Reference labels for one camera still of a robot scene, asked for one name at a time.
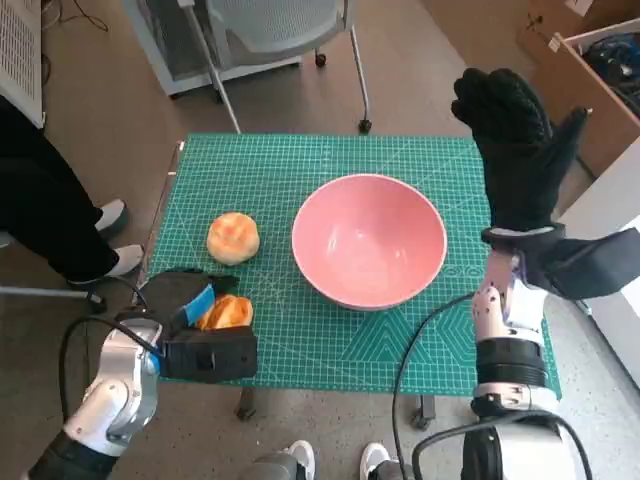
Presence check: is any black left robot hand blue tape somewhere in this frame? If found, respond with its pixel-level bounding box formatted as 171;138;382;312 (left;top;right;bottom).
141;268;240;331

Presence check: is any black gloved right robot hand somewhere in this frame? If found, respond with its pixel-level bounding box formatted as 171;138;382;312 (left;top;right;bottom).
451;68;590;234

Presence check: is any orange glazed bread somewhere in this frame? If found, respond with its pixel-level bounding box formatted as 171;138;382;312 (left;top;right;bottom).
195;293;255;331

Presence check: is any pink bowl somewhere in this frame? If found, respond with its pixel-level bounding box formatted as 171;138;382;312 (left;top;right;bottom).
291;173;448;312

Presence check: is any round pale bread bun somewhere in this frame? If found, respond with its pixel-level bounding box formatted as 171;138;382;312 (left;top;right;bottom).
206;211;261;265

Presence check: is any white desk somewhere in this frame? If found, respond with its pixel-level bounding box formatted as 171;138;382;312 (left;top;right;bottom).
554;137;640;391

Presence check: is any wooden crate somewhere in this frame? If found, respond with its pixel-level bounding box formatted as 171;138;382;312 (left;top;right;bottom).
552;17;640;179

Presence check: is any black table caster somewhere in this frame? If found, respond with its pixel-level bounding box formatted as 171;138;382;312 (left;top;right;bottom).
410;394;436;430
235;387;259;420

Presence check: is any brown cardboard box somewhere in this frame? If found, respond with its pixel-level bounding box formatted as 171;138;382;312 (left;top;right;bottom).
514;0;640;66

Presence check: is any grey office chair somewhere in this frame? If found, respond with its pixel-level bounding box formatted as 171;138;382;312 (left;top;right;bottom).
0;284;109;314

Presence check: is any green cutting mat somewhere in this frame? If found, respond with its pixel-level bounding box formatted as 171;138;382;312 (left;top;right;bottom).
141;132;564;401

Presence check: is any person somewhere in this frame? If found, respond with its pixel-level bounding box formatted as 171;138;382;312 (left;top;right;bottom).
0;94;146;289
249;439;419;480

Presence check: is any grey mesh chair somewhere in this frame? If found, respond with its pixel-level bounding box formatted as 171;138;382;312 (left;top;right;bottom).
177;0;374;134

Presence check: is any white perforated panel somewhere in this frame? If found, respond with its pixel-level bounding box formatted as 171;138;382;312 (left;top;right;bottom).
0;0;46;129

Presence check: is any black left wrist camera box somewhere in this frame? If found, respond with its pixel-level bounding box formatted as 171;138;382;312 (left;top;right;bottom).
160;327;260;385

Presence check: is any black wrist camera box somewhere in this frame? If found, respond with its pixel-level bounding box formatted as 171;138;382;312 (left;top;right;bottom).
519;230;640;301
160;327;260;385

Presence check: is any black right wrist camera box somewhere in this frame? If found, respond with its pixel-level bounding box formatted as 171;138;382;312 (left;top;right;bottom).
519;230;640;301

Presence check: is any bundle of dark cables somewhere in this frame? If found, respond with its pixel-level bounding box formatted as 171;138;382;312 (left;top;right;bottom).
582;34;640;121

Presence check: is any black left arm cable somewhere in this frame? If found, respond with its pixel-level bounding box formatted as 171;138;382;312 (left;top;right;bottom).
58;274;164;419

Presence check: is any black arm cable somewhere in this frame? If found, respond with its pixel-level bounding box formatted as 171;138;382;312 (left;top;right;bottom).
391;292;594;480
58;274;164;419

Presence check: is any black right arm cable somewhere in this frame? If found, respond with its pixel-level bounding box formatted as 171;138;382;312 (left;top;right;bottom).
391;292;594;480

